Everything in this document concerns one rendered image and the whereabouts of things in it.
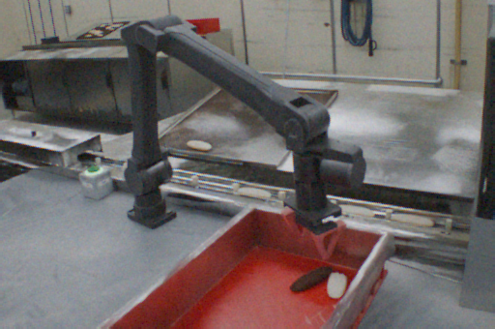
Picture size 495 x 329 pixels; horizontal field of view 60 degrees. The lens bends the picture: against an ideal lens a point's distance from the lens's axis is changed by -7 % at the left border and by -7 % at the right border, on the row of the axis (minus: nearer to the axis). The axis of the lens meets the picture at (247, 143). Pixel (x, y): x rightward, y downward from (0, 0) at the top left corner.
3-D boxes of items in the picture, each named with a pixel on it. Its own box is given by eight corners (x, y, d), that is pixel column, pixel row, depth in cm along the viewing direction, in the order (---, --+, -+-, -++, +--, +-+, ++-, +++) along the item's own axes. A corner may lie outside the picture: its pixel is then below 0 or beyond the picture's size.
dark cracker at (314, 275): (297, 294, 86) (295, 289, 85) (285, 286, 89) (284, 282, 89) (336, 271, 90) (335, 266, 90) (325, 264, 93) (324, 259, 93)
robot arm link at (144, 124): (148, 7, 103) (112, 14, 96) (189, 16, 96) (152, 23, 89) (154, 174, 124) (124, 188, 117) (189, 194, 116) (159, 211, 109)
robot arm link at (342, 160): (311, 104, 82) (283, 118, 76) (369, 111, 75) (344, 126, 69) (315, 166, 86) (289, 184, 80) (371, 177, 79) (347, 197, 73)
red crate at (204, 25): (164, 36, 489) (162, 24, 484) (183, 31, 518) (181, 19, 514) (203, 34, 466) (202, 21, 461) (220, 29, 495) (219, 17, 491)
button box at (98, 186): (84, 206, 138) (75, 173, 135) (102, 195, 145) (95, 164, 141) (101, 211, 134) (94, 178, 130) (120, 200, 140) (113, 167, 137)
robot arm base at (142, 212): (126, 217, 123) (153, 229, 115) (120, 190, 120) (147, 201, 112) (150, 204, 129) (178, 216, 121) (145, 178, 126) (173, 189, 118)
